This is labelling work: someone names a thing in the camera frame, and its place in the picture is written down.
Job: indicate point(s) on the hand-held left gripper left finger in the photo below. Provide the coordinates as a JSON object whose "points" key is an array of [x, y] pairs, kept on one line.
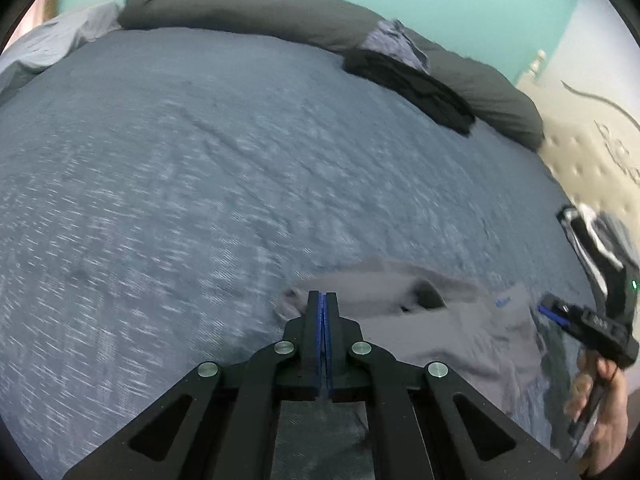
{"points": [[312, 330]]}

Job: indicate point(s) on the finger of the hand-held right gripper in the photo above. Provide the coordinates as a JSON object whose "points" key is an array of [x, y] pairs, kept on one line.
{"points": [[552, 314]]}

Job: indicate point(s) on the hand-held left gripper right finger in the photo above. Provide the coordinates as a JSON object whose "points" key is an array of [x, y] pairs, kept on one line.
{"points": [[334, 330]]}

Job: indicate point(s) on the grey boxer shorts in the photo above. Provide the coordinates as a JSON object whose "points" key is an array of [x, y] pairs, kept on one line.
{"points": [[450, 330]]}

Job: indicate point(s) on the stack of folded clothes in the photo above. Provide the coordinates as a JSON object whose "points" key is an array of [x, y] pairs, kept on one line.
{"points": [[595, 240]]}

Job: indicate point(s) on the person's right hand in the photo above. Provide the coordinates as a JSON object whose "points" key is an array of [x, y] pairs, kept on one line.
{"points": [[612, 420]]}

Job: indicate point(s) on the cream bed headboard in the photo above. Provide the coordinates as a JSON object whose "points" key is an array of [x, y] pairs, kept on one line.
{"points": [[575, 160]]}

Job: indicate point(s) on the black garment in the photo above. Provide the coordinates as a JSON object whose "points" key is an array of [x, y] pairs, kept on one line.
{"points": [[415, 85]]}

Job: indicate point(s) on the blue patterned shorts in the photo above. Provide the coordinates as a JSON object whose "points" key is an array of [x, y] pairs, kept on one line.
{"points": [[395, 40]]}

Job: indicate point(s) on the light grey blanket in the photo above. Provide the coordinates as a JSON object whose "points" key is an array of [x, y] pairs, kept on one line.
{"points": [[50, 40]]}

